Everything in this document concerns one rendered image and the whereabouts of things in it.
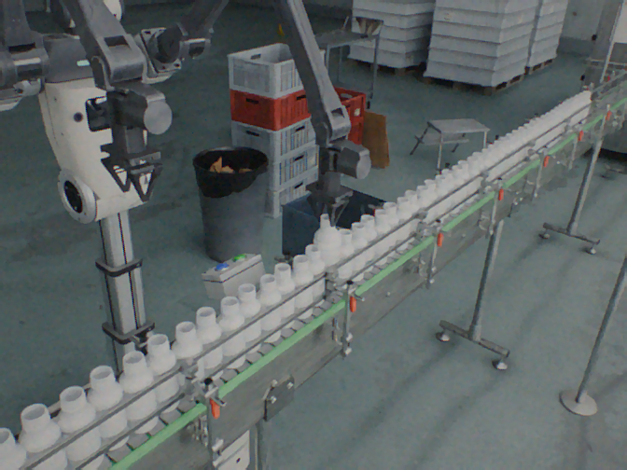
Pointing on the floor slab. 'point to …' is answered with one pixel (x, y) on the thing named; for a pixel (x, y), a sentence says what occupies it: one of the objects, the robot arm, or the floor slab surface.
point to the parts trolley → (341, 55)
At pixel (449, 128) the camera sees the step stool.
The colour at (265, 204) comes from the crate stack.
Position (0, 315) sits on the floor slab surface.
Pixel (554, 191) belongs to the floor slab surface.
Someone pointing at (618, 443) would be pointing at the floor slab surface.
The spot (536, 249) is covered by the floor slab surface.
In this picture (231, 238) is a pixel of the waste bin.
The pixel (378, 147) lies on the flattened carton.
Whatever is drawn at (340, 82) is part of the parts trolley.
